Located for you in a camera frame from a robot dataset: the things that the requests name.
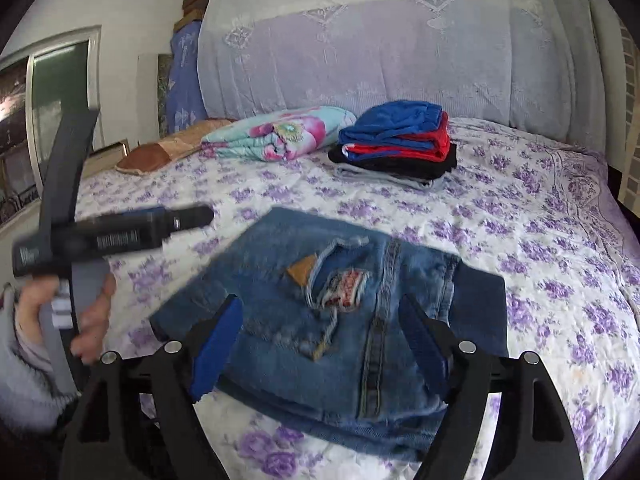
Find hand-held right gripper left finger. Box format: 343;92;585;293
60;294;246;480

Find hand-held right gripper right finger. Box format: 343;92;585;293
398;294;586;480

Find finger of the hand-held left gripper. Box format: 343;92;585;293
162;205;216;233
117;205;168;218

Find blue denim pants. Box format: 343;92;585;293
149;206;510;463

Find person's left forearm grey sleeve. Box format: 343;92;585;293
0;285;81;433

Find person's left hand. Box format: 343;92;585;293
15;272;118;366

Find brown pillow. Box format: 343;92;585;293
115;118;236;173

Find green picture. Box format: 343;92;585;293
156;52;173;138

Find folded floral blanket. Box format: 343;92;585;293
200;106;357;162

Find blue printed cloth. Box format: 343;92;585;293
165;20;208;136

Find window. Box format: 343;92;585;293
0;25;103;226

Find purple floral bed sheet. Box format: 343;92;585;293
75;117;640;480

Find folded grey garment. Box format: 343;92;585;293
334;162;446;192

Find folded red garment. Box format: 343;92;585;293
350;111;450;162

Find brown box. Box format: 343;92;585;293
172;0;221;36

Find folded blue garment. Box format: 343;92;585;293
338;101;444;147

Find white lace cover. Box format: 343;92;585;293
196;0;608;151

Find beige patterned cloth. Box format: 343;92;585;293
618;20;640;206

